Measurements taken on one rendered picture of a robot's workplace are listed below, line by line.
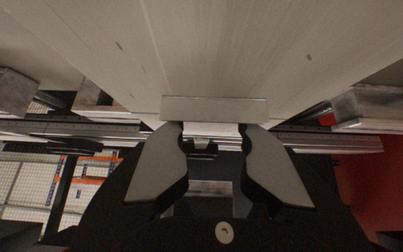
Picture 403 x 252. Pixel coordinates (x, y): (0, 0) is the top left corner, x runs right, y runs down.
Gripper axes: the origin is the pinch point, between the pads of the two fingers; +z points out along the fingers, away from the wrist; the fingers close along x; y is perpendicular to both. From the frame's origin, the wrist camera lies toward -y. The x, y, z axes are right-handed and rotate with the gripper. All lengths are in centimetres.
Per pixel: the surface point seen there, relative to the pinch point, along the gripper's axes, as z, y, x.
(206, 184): 2.3, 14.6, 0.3
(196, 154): 18.4, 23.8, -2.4
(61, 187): 34, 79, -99
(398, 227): 9, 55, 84
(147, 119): 3.4, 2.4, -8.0
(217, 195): 0.8, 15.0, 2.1
